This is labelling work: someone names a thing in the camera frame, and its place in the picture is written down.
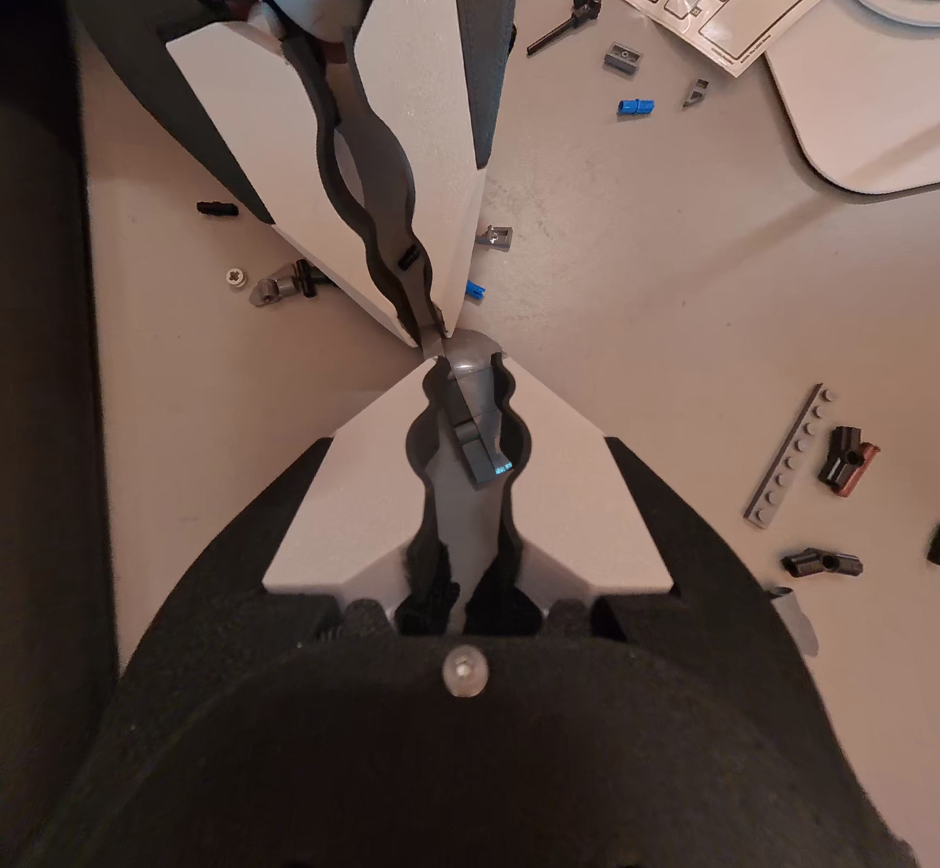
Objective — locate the light grey curved lego panel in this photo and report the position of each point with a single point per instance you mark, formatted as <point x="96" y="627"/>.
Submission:
<point x="800" y="622"/>

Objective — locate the white round lego bush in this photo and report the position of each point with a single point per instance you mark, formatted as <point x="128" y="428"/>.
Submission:
<point x="236" y="277"/>

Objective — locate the black and grey lego linkage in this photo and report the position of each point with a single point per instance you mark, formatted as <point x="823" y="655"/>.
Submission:
<point x="286" y="284"/>

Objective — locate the small grey lego plate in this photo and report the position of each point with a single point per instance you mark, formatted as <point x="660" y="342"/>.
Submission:
<point x="623" y="59"/>

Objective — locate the black lego bar with clip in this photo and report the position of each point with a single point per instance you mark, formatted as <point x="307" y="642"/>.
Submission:
<point x="584" y="5"/>

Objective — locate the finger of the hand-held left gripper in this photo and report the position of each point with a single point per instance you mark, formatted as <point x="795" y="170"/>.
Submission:
<point x="433" y="89"/>
<point x="250" y="119"/>

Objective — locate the black and red lego connector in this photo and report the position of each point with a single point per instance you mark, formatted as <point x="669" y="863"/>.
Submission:
<point x="848" y="460"/>

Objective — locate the long grey studded lego plate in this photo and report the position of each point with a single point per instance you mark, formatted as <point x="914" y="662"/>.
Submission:
<point x="793" y="453"/>

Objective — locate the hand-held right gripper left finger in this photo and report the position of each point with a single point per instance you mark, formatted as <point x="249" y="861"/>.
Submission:
<point x="345" y="515"/>

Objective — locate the short black lego connector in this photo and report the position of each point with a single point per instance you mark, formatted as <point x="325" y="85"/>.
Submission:
<point x="934" y="543"/>

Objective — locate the dark perforated panel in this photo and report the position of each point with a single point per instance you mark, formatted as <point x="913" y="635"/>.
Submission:
<point x="51" y="442"/>

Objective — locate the black lego pin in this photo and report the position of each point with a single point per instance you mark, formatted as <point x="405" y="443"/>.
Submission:
<point x="217" y="208"/>
<point x="407" y="256"/>

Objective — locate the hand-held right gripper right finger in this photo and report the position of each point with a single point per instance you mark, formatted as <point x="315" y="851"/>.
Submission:
<point x="587" y="515"/>

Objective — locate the dark grey domed lego assembly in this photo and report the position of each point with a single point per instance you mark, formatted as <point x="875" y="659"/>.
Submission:
<point x="474" y="398"/>

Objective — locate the small dark grey lego clip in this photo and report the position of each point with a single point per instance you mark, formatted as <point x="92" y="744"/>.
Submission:
<point x="435" y="341"/>

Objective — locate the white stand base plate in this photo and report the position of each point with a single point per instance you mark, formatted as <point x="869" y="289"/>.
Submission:
<point x="866" y="111"/>

